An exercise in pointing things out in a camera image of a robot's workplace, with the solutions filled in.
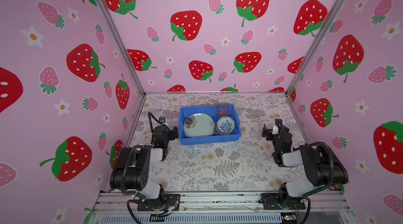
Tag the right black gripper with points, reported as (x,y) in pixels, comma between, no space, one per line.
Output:
(271,133)

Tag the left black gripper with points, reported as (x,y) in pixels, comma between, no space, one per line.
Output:
(170,133)

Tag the pale green flower plate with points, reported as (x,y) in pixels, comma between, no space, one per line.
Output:
(199,125)

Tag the blue floral white bowl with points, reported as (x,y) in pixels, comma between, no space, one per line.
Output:
(225,125)

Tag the pink clear glass cup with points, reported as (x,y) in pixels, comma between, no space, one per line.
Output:
(223,109)

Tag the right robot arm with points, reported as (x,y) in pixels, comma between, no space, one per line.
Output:
(322,169)

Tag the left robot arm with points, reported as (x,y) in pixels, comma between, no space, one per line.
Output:
(131,171)

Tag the blue plastic bin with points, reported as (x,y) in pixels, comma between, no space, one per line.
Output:
(185,112)

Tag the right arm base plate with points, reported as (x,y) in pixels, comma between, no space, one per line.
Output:
(272,201)

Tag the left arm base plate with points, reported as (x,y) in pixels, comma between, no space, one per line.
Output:
(163,203)

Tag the aluminium front rail frame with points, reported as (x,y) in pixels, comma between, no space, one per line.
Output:
(227,207)

